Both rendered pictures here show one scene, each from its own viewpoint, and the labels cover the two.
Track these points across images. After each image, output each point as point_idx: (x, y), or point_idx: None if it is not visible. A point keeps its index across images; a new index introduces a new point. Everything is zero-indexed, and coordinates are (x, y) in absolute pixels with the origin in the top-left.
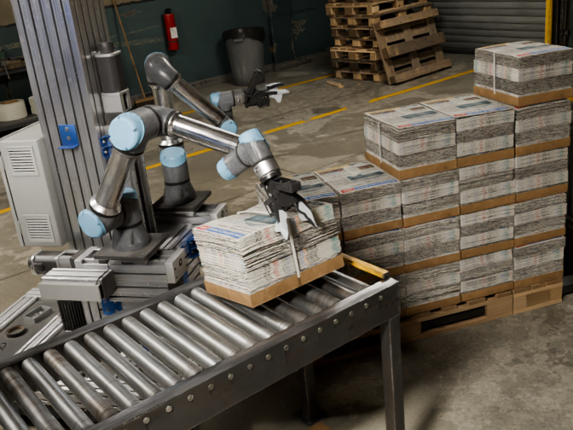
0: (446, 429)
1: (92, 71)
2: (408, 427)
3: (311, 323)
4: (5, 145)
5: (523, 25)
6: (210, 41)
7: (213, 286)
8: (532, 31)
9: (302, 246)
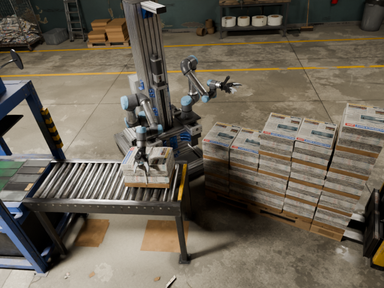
0: (218, 256)
1: (148, 64)
2: (208, 245)
3: (134, 204)
4: (129, 78)
5: None
6: (358, 0)
7: None
8: None
9: (150, 175)
